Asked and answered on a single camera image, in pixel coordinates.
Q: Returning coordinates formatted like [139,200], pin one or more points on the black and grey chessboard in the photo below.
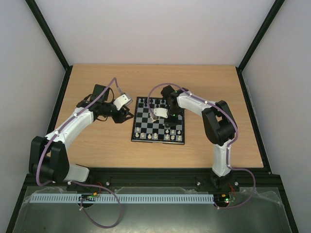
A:
[143,121]

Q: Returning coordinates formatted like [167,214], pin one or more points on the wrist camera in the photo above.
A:
[161,112]
[123,100]

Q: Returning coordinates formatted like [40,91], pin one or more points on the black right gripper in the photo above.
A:
[170,122]

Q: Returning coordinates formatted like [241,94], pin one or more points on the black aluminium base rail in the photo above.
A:
[199,179]

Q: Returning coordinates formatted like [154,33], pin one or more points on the light blue cable duct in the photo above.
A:
[125,198]

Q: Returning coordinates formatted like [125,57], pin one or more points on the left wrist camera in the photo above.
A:
[123,100]

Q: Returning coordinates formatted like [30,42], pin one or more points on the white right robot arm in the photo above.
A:
[219,124]

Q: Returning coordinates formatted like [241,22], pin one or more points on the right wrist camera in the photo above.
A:
[161,112]

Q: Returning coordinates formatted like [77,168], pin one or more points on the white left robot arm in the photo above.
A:
[48,155]

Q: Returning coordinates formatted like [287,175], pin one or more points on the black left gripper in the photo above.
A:
[120,118]

